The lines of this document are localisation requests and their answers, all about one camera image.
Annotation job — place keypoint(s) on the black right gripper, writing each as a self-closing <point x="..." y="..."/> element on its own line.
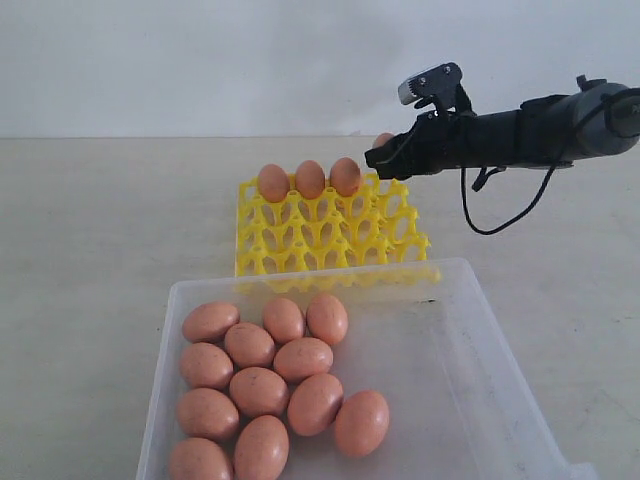
<point x="434" y="143"/>

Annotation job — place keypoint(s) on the brown egg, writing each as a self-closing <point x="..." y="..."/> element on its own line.
<point x="309" y="179"/>
<point x="362" y="423"/>
<point x="345" y="177"/>
<point x="314" y="404"/>
<point x="382" y="139"/>
<point x="205" y="365"/>
<point x="327" y="318"/>
<point x="207" y="413"/>
<point x="210" y="321"/>
<point x="283" y="320"/>
<point x="262" y="449"/>
<point x="301" y="358"/>
<point x="258" y="391"/>
<point x="249" y="345"/>
<point x="273" y="183"/>
<point x="197" y="458"/>

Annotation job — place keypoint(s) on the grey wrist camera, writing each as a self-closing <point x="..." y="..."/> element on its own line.
<point x="439" y="82"/>

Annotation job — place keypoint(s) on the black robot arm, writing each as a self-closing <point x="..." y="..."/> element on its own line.
<point x="601" y="119"/>

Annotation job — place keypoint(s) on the clear plastic bin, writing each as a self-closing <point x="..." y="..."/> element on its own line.
<point x="423" y="334"/>

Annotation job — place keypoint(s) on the yellow plastic egg tray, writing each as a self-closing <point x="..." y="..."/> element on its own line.
<point x="371" y="237"/>

